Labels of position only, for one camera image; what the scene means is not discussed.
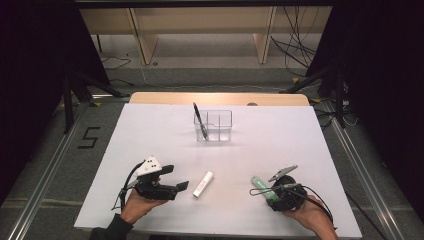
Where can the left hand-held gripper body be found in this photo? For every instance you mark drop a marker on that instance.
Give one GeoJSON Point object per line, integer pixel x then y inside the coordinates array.
{"type": "Point", "coordinates": [156, 191]}

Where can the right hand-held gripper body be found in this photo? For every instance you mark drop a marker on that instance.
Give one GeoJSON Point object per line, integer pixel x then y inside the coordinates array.
{"type": "Point", "coordinates": [291, 196]}

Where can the white cylindrical tube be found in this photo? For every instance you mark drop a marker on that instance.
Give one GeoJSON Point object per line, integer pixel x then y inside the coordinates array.
{"type": "Point", "coordinates": [203, 184]}

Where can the green highlighter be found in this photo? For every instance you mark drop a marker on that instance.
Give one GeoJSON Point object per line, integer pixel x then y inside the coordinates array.
{"type": "Point", "coordinates": [261, 186]}

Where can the black pen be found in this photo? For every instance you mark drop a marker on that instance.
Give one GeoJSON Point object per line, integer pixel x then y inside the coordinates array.
{"type": "Point", "coordinates": [199, 118]}

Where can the clear plastic desk organizer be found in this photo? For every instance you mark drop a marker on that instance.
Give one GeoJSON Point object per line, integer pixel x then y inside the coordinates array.
{"type": "Point", "coordinates": [220, 133]}

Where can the person's right hand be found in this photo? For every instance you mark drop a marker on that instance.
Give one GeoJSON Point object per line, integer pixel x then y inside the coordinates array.
{"type": "Point", "coordinates": [310, 213]}

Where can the person's left hand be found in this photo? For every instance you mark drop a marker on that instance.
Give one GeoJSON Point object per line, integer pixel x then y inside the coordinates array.
{"type": "Point", "coordinates": [136, 206]}

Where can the white table cover sheet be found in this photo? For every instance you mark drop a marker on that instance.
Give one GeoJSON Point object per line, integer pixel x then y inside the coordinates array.
{"type": "Point", "coordinates": [233, 160]}

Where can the light wooden table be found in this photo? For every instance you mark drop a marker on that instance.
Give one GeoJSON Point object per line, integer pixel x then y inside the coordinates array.
{"type": "Point", "coordinates": [166, 98]}

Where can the dark round table grommet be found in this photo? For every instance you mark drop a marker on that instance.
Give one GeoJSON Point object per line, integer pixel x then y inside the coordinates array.
{"type": "Point", "coordinates": [252, 104]}

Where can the black metal stand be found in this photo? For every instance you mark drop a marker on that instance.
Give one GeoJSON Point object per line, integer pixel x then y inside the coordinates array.
{"type": "Point", "coordinates": [68, 106]}
{"type": "Point", "coordinates": [339, 100]}

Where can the light wooden desk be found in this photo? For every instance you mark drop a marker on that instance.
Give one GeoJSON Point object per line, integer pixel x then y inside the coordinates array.
{"type": "Point", "coordinates": [146, 43]}

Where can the black curtain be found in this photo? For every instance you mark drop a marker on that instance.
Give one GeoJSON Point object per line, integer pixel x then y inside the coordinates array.
{"type": "Point", "coordinates": [33, 66]}
{"type": "Point", "coordinates": [383, 83]}

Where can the black metal bar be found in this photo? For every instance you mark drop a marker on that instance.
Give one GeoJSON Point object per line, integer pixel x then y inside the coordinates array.
{"type": "Point", "coordinates": [200, 3]}

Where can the aluminium floor rail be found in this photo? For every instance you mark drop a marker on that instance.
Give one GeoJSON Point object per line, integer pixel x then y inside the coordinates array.
{"type": "Point", "coordinates": [366, 186]}
{"type": "Point", "coordinates": [40, 196]}

